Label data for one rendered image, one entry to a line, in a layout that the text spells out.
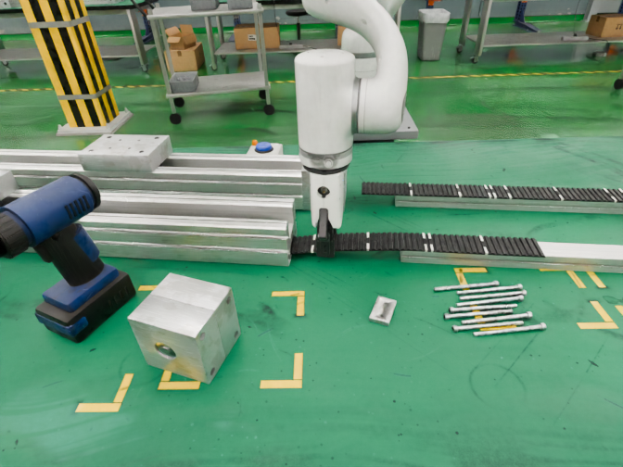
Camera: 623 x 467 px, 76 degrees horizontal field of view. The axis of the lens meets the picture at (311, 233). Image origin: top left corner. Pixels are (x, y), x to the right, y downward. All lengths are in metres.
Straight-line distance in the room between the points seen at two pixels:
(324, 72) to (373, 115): 0.09
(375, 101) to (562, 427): 0.46
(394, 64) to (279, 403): 0.46
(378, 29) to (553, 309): 0.49
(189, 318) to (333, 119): 0.33
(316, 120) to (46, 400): 0.51
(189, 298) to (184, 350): 0.07
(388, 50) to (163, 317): 0.45
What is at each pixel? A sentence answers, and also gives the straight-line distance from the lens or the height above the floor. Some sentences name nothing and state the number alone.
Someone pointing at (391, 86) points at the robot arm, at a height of 1.09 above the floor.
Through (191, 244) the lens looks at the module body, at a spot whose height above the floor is 0.82.
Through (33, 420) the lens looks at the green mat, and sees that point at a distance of 0.64.
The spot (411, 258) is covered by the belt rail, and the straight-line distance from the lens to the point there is 0.73.
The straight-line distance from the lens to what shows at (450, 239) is 0.75.
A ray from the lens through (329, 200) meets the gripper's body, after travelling 0.62.
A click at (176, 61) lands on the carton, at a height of 0.12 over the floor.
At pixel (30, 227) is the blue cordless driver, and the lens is 0.60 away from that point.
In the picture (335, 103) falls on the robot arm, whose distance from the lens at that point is 0.57.
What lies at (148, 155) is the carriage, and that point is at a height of 0.90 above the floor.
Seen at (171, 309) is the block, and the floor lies 0.87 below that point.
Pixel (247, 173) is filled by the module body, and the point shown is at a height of 0.86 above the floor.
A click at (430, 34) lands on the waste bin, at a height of 0.31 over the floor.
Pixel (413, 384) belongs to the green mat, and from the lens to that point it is 0.57.
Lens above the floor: 1.24
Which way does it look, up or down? 36 degrees down
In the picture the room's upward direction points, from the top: 2 degrees counter-clockwise
